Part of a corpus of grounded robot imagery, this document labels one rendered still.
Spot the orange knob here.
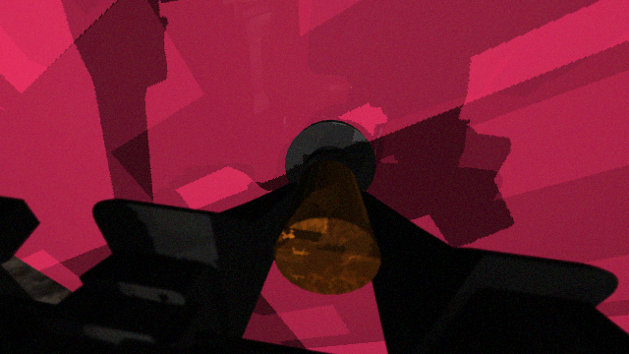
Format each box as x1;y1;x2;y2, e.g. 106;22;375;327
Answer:
273;160;381;295

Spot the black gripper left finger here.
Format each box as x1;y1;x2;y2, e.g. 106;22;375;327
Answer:
92;182;298;338

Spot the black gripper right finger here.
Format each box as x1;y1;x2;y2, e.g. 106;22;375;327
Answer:
361;192;619;354

